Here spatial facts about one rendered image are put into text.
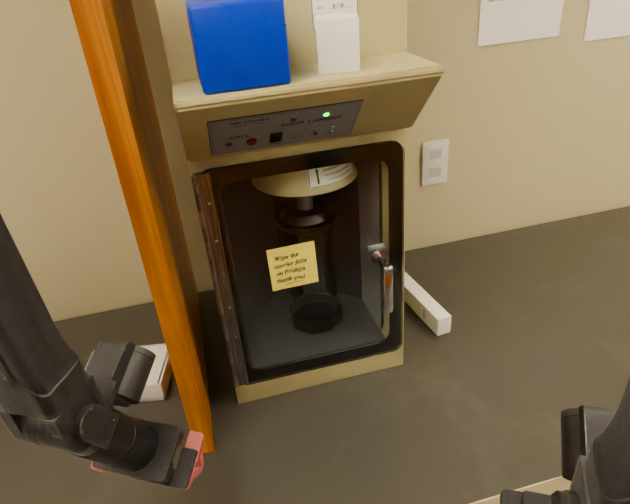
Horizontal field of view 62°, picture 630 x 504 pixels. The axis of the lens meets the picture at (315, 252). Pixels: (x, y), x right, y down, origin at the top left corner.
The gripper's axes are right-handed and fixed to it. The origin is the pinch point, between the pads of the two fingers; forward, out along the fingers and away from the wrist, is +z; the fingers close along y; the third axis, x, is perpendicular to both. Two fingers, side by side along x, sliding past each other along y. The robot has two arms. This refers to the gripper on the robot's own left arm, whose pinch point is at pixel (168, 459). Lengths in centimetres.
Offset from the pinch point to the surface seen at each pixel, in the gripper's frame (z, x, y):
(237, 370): 11.5, -16.7, -1.5
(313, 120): -24.2, -40.0, -17.7
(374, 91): -27, -42, -25
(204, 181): -18.4, -34.1, -2.0
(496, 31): 11, -102, -41
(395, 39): -24, -55, -26
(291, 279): 0.4, -29.4, -11.1
